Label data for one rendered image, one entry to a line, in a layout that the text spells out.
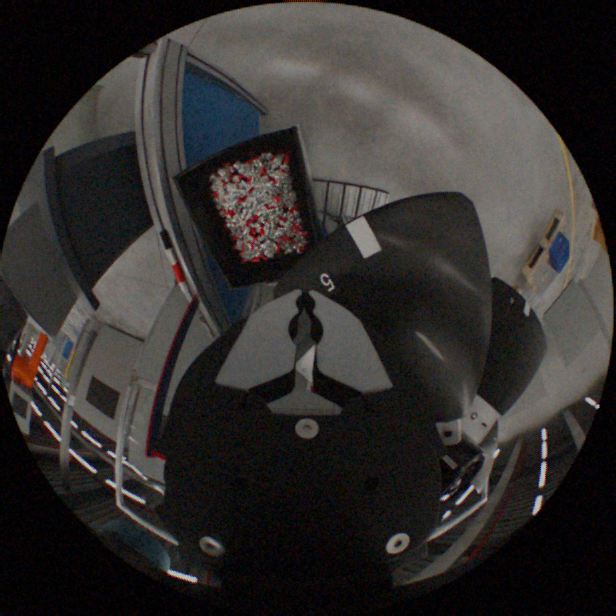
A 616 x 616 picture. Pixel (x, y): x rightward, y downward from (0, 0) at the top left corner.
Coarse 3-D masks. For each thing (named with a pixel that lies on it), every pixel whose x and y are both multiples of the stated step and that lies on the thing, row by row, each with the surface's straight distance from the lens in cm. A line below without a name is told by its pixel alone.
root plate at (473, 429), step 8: (480, 400) 36; (472, 408) 35; (480, 408) 36; (488, 408) 36; (480, 416) 36; (488, 416) 36; (496, 416) 37; (464, 424) 35; (472, 424) 35; (480, 424) 36; (488, 424) 36; (464, 432) 35; (472, 432) 35; (480, 432) 36; (472, 440) 35; (480, 440) 36
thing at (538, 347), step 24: (504, 288) 43; (504, 312) 41; (504, 336) 39; (528, 336) 44; (504, 360) 38; (528, 360) 42; (480, 384) 35; (504, 384) 37; (528, 384) 42; (504, 408) 37
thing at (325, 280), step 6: (324, 270) 16; (330, 270) 16; (312, 276) 17; (318, 276) 16; (324, 276) 16; (330, 276) 16; (318, 282) 16; (324, 282) 16; (330, 282) 16; (336, 282) 16; (324, 288) 16; (330, 288) 16; (336, 288) 16; (342, 288) 16; (324, 294) 16; (330, 294) 16; (336, 294) 16
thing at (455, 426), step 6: (456, 420) 24; (438, 426) 25; (444, 426) 25; (450, 426) 25; (456, 426) 25; (444, 432) 26; (456, 432) 26; (444, 438) 28; (450, 438) 27; (456, 438) 27; (450, 444) 29
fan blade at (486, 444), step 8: (496, 424) 65; (488, 432) 59; (496, 432) 65; (488, 440) 58; (496, 440) 65; (488, 448) 58; (496, 448) 67; (488, 456) 59; (488, 464) 60; (480, 472) 54; (488, 472) 64; (472, 480) 49; (480, 480) 57; (480, 488) 62
